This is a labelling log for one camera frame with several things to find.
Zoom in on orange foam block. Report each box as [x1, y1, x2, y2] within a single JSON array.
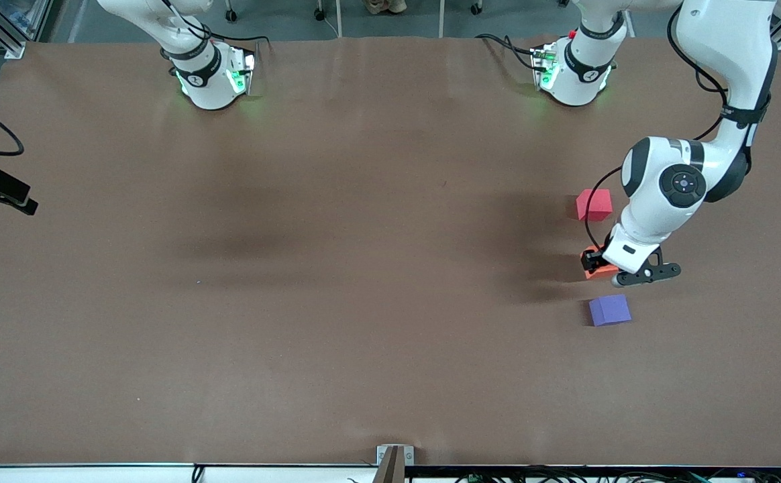
[[582, 247, 621, 280]]

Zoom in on purple foam block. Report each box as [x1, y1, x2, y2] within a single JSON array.
[[588, 294, 632, 327]]

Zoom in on red foam block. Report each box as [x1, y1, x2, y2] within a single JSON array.
[[576, 189, 613, 222]]

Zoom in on brown paper table cover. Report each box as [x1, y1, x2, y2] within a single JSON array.
[[0, 35, 781, 468]]

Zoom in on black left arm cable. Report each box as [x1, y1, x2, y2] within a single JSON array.
[[584, 7, 731, 254]]

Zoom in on black left base cable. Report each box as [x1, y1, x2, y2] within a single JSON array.
[[474, 34, 540, 72]]

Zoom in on black base cable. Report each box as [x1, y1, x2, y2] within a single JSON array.
[[474, 34, 540, 72], [162, 0, 272, 53]]

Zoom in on black right base cable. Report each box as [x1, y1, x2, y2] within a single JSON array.
[[162, 0, 272, 53]]

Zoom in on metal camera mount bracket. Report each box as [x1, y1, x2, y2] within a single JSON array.
[[374, 445, 415, 483]]

